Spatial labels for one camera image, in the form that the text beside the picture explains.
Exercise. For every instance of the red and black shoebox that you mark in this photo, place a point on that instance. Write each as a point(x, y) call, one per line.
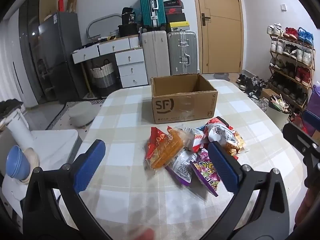
point(173, 10)

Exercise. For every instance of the red shiny snack packet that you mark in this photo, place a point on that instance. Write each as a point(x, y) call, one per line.
point(218, 122)

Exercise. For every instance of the beige bowl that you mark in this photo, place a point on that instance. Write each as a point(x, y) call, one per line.
point(33, 158)

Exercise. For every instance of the grey fridge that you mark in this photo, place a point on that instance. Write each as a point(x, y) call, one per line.
point(60, 55)

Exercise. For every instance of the white side table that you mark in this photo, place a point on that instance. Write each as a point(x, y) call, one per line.
point(55, 145)

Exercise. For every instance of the teal suitcase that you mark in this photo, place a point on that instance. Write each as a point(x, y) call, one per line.
point(150, 5)

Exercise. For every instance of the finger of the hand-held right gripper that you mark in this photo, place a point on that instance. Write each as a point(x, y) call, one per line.
point(300, 140)

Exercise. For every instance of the silver suitcase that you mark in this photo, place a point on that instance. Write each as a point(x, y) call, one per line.
point(182, 50)

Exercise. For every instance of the cream ribbed suitcase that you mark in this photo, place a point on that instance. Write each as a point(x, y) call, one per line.
point(155, 55)

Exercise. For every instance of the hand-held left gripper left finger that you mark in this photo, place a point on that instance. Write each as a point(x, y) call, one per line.
point(90, 165)

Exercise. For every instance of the red crinkled snack packet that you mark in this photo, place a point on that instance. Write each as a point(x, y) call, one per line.
point(156, 140)

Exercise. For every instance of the person's right forearm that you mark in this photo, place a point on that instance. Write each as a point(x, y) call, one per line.
point(308, 212)

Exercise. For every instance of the black shoebox with red label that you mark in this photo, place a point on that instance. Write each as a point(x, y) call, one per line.
point(173, 3)

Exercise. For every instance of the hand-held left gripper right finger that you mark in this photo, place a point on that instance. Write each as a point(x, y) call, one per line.
point(222, 165)

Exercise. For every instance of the white trash bin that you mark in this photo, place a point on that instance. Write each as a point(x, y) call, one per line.
point(277, 117)

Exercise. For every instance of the white purple snack packet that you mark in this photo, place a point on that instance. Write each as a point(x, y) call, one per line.
point(181, 165)

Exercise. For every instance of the woven basket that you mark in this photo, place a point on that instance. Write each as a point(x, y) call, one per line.
point(102, 76)

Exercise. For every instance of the orange biscuit packet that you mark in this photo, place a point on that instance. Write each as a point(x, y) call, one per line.
point(167, 152)

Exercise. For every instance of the white red snack packet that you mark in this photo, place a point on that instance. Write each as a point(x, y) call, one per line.
point(193, 140)

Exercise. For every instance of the rows of colourful sneakers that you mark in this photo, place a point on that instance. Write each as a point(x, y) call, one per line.
point(291, 32)

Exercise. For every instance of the white wardrobe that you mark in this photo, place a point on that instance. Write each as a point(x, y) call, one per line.
point(22, 55)

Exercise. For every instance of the brown paper bag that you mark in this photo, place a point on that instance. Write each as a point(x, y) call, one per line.
point(72, 3)

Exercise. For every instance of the white cylinder post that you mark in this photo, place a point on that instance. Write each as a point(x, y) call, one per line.
point(20, 132)

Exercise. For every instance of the black printed bag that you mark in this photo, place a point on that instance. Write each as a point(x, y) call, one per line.
point(128, 16)

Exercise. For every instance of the wooden door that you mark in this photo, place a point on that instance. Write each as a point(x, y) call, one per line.
point(222, 42)

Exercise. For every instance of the tall dark glass cabinet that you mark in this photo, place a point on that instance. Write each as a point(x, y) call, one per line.
point(30, 30)

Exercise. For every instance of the small white basket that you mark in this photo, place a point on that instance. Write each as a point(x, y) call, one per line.
point(115, 33)

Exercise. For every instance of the round grey stool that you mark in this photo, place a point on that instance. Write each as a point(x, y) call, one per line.
point(81, 115)

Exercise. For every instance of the brown cardboard box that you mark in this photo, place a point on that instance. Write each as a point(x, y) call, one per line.
point(175, 105)

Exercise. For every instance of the red box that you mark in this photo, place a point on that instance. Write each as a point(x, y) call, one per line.
point(61, 3)

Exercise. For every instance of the dark fuzzy pad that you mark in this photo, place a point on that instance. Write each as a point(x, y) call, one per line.
point(10, 107)

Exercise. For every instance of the grey door mat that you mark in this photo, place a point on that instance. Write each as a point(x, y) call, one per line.
point(222, 76)

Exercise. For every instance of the pink candy packet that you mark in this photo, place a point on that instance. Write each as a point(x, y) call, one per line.
point(205, 172)

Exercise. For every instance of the small cardboard box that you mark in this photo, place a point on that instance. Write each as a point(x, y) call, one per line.
point(267, 93)

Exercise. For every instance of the heap of black white sneakers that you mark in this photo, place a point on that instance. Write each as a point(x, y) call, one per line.
point(250, 85)

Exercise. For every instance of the white drawer desk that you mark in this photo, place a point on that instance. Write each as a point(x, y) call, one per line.
point(130, 57)

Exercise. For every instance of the yellow orange snack packet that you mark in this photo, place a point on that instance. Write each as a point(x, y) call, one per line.
point(239, 143)

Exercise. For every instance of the grey oval metal frame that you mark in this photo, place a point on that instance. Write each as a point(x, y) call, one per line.
point(100, 18)

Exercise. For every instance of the yellow and black shoebox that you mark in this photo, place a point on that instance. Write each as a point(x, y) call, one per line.
point(178, 26)

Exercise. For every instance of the white light switch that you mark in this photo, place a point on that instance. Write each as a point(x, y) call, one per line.
point(283, 7)

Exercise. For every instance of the blue bowls stack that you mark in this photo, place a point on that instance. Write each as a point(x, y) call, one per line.
point(17, 162)

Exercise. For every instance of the purple bag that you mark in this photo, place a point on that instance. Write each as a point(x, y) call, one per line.
point(314, 102)

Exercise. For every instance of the black white patterned rug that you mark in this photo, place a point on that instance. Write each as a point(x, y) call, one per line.
point(60, 113)

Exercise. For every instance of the wooden shoe rack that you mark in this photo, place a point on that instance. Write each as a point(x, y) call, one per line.
point(312, 65)

